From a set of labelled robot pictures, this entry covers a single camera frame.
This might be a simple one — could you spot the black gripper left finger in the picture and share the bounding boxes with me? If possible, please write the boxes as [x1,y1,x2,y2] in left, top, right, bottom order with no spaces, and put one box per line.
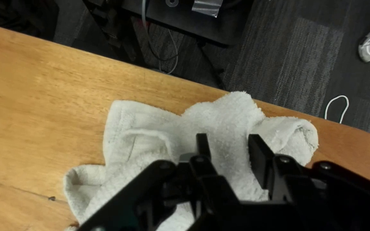
[77,134,245,231]

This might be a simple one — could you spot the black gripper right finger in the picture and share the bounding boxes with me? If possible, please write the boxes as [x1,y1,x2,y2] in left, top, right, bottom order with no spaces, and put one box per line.
[248,135,370,231]

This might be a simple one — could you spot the white towel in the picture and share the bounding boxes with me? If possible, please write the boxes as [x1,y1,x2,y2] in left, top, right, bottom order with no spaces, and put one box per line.
[63,92,318,224]

